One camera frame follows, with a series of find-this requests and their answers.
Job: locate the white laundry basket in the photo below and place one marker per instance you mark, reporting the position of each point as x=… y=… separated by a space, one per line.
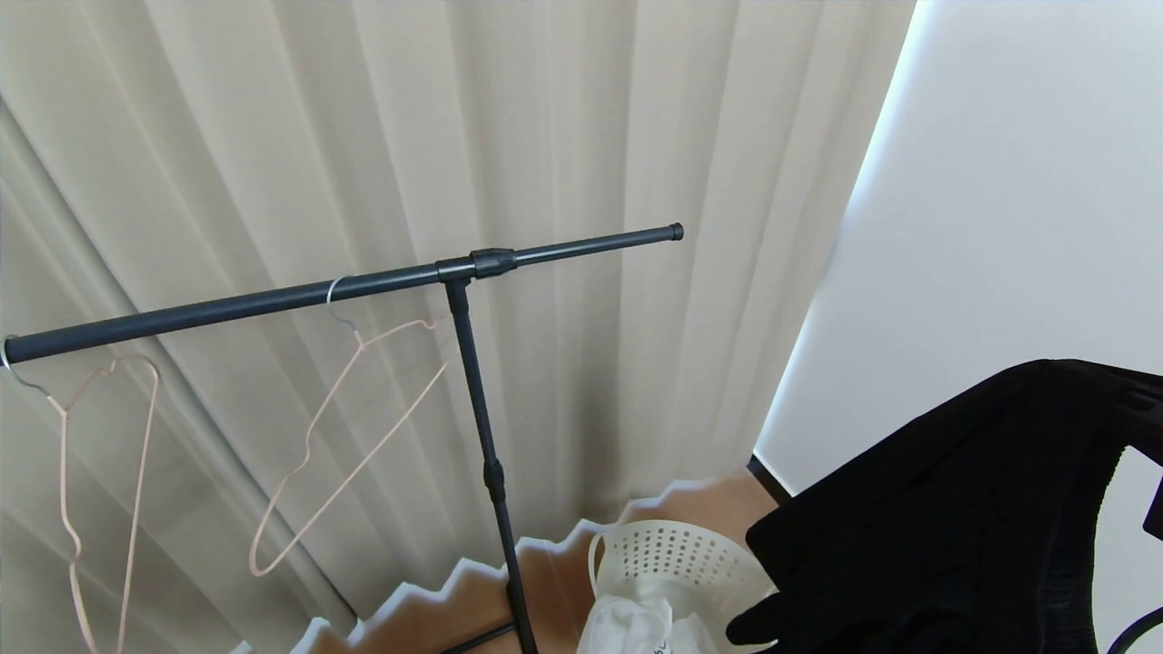
x=672 y=554

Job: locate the black shorts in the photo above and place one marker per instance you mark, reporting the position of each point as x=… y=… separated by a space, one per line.
x=954 y=509

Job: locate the black clothes rack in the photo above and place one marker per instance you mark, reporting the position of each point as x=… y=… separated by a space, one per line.
x=182 y=318

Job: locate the white printed T-shirt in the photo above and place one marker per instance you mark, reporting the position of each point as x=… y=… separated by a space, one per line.
x=636 y=627

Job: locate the pink clothes hanger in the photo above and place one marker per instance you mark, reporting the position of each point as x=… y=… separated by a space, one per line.
x=361 y=341
x=63 y=454

